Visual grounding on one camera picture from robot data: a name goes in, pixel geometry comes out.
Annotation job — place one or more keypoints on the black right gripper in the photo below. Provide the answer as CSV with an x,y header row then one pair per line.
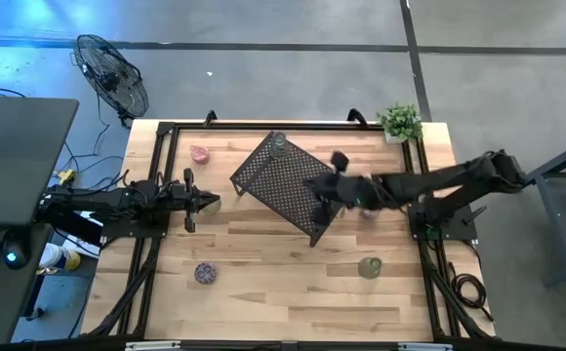
x,y
351,191

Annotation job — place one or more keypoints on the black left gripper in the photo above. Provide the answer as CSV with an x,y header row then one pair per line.
x,y
189,200

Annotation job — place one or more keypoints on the green glass candle holder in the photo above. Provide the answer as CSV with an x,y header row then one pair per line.
x,y
370,267
214,210
279,144

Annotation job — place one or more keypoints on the blue patterned candle holder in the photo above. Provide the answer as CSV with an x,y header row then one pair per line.
x,y
205,272

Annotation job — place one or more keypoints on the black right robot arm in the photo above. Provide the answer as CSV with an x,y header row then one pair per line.
x,y
434,178

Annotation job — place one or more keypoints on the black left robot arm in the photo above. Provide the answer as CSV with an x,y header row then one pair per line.
x,y
112,200

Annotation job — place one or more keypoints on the pink patterned candle holder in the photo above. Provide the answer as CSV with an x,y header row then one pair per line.
x,y
199,154

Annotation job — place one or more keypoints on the black perforated metal shelf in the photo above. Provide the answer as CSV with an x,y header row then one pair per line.
x,y
273,180

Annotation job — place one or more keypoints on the green potted plant white pot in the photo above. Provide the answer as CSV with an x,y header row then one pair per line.
x,y
400,122

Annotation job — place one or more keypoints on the yellow power plug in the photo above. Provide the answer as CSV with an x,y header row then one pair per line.
x,y
67,176

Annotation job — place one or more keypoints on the black floor fan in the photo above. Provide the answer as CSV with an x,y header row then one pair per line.
x,y
109,78

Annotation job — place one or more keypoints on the white and yellow bottle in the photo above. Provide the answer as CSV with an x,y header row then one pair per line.
x,y
56,256

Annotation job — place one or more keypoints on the large dark grey panel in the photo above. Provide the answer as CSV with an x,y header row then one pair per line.
x,y
14,156

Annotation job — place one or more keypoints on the black computer mouse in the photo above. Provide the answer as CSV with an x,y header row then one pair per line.
x,y
14,251

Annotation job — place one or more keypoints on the dark grey desk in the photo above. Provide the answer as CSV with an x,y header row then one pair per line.
x,y
0,312

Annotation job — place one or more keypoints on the grey metal side table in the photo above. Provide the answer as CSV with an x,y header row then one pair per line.
x,y
556,205

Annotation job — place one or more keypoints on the black aluminium rig frame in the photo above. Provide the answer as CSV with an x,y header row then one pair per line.
x,y
288,126

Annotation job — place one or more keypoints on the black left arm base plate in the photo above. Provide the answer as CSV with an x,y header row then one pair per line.
x,y
134,229

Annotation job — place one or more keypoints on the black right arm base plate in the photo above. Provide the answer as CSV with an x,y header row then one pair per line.
x,y
458,229

